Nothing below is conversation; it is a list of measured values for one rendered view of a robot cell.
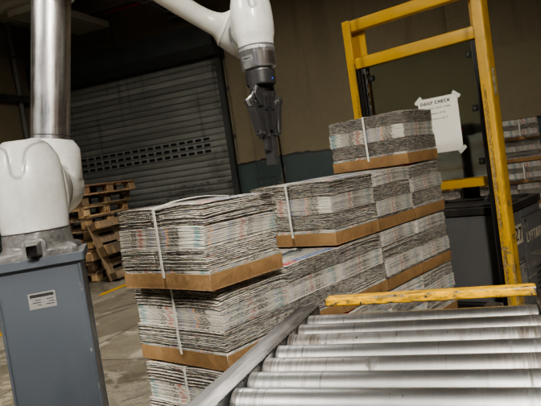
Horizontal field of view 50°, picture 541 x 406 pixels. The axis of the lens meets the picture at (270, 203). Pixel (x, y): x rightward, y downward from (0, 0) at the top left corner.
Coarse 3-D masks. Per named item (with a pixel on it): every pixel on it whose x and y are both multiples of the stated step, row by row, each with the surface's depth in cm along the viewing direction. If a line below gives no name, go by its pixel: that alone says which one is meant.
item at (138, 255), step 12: (120, 216) 170; (132, 216) 166; (144, 216) 163; (120, 228) 171; (132, 228) 167; (144, 228) 164; (120, 240) 172; (132, 240) 168; (144, 240) 164; (132, 252) 168; (144, 252) 164; (132, 264) 168; (144, 264) 165
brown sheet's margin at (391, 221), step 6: (408, 210) 236; (390, 216) 225; (396, 216) 228; (402, 216) 232; (408, 216) 236; (414, 216) 240; (384, 222) 221; (390, 222) 225; (396, 222) 228; (402, 222) 232; (384, 228) 221
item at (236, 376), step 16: (288, 320) 123; (304, 320) 122; (272, 336) 112; (288, 336) 112; (256, 352) 104; (272, 352) 103; (240, 368) 96; (256, 368) 96; (224, 384) 90; (240, 384) 90; (192, 400) 85; (208, 400) 84; (224, 400) 84
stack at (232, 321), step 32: (288, 256) 192; (320, 256) 189; (352, 256) 204; (384, 256) 220; (416, 256) 239; (160, 288) 169; (224, 288) 155; (256, 288) 165; (288, 288) 177; (320, 288) 188; (352, 288) 202; (416, 288) 237; (160, 320) 172; (192, 320) 162; (224, 320) 154; (256, 320) 164; (224, 352) 155; (160, 384) 176; (192, 384) 166
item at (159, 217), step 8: (200, 200) 174; (160, 208) 162; (152, 216) 161; (160, 216) 158; (152, 224) 161; (160, 224) 159; (152, 232) 161; (160, 232) 159; (160, 240) 160; (160, 248) 160; (168, 248) 158; (168, 264) 158; (160, 272) 161; (168, 272) 159
